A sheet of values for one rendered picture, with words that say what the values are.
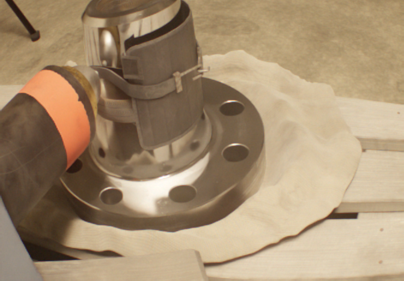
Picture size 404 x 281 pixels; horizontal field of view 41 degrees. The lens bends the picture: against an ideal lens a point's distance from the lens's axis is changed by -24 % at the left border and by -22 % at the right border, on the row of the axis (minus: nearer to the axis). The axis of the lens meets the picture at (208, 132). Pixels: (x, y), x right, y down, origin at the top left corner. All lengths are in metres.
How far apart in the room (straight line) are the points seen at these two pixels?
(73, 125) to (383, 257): 0.37
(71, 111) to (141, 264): 0.15
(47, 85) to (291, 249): 0.32
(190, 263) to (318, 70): 0.72
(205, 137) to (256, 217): 0.12
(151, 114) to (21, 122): 0.19
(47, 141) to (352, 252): 0.36
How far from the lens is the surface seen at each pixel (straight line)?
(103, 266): 0.58
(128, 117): 0.68
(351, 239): 0.69
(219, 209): 0.69
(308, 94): 0.87
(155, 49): 0.63
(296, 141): 0.75
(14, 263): 0.52
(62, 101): 0.57
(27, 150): 0.53
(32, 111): 0.55
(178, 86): 0.66
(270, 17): 1.42
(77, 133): 0.57
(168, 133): 0.69
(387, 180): 0.77
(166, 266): 0.57
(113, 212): 0.68
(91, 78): 0.62
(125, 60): 0.62
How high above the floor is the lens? 0.66
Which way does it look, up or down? 38 degrees down
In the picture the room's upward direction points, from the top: 7 degrees counter-clockwise
